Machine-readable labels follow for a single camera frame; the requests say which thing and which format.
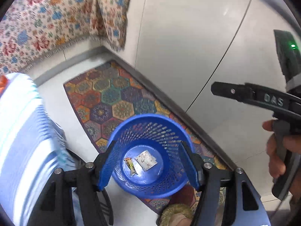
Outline yellow long snack wrapper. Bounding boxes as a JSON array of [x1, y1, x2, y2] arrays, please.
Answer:
[[123, 157, 138, 177]]

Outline white patterned paper box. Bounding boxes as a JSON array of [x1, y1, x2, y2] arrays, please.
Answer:
[[135, 150, 158, 171]]

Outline white lower kitchen cabinets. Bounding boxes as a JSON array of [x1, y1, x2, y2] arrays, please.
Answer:
[[122, 0, 300, 196]]

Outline person's right hand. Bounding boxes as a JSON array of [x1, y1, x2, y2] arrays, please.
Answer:
[[262, 119, 301, 196]]

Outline striped blue tablecloth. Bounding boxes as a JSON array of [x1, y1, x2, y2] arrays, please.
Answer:
[[1, 73, 77, 225]]

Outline golden slipper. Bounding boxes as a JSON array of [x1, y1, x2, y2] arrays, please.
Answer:
[[156, 204, 193, 226]]

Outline blue mesh waste basket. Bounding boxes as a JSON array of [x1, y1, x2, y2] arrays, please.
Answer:
[[109, 114, 194, 199]]

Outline colourful hexagon floor mat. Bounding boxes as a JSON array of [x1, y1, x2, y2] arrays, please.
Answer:
[[64, 60, 227, 213]]

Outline small orange plastic wrapper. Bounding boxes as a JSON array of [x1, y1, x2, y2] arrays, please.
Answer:
[[0, 75, 10, 96]]

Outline floral patterned cabinet cloth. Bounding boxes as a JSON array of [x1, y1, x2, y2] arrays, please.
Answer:
[[1, 0, 101, 75]]

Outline floral patterned side cloth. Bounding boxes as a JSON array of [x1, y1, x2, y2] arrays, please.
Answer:
[[97, 0, 130, 51]]

